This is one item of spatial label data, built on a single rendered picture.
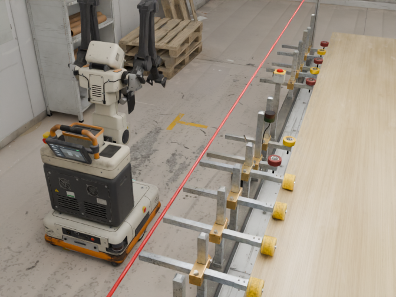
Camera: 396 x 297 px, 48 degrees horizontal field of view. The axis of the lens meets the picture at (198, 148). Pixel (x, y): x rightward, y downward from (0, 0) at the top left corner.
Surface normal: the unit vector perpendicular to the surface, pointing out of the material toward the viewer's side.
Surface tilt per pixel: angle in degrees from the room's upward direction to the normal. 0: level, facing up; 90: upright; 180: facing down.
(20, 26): 90
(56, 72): 90
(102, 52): 48
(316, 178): 0
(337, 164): 0
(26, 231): 0
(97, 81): 82
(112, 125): 82
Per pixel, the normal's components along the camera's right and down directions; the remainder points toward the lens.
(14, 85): 0.94, 0.19
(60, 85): -0.34, 0.50
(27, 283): 0.01, -0.85
